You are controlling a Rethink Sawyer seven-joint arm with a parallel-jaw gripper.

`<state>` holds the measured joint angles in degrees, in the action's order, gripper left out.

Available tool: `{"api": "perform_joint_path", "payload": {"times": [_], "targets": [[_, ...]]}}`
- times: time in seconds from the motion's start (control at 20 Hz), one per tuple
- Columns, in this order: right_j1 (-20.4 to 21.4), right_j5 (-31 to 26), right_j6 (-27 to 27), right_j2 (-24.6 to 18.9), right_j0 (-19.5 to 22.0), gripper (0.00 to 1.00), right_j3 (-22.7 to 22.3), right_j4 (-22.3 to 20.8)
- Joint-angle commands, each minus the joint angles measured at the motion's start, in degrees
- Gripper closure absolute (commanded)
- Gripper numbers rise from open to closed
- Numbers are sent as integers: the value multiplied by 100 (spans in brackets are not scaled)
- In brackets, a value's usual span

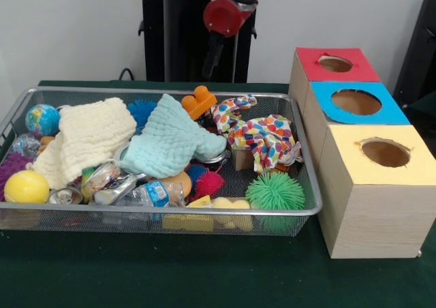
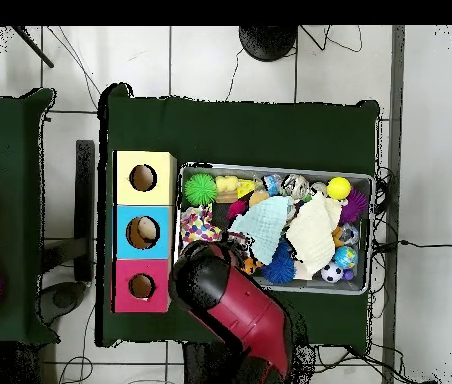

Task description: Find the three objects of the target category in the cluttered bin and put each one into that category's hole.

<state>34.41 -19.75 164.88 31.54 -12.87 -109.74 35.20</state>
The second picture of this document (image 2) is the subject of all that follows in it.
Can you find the polka dot cloth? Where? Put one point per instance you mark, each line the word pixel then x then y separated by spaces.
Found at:
pixel 200 225

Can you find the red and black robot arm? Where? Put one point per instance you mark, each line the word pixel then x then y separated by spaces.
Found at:
pixel 242 304

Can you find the wooden box with three holes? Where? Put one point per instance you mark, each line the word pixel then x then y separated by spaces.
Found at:
pixel 126 240

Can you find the green spiky ball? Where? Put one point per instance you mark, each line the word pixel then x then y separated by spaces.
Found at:
pixel 200 190

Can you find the light teal waffle cloth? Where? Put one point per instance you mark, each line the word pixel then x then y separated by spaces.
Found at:
pixel 262 228

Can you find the orange toy block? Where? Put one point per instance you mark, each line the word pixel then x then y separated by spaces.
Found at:
pixel 252 265

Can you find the blue spiky ball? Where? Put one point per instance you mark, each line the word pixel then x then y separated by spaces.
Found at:
pixel 280 268

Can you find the cream waffle cloth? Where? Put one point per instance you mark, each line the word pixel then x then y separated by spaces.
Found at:
pixel 314 236

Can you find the large yellow ball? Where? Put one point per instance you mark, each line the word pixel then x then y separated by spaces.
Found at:
pixel 338 188

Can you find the small soccer ball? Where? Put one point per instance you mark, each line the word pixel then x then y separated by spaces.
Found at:
pixel 332 273

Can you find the blue globe ball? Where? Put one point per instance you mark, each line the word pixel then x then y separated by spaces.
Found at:
pixel 345 257

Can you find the purple spiky ball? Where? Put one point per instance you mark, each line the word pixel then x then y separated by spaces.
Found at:
pixel 356 206

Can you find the black panel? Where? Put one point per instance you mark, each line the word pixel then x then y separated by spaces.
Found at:
pixel 84 208

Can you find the black round base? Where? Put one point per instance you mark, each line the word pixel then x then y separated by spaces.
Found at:
pixel 268 40

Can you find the dark green side tablecloth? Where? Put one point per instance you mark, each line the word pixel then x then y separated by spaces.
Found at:
pixel 10 160

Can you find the black rod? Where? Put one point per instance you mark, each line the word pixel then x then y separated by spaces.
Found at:
pixel 32 46

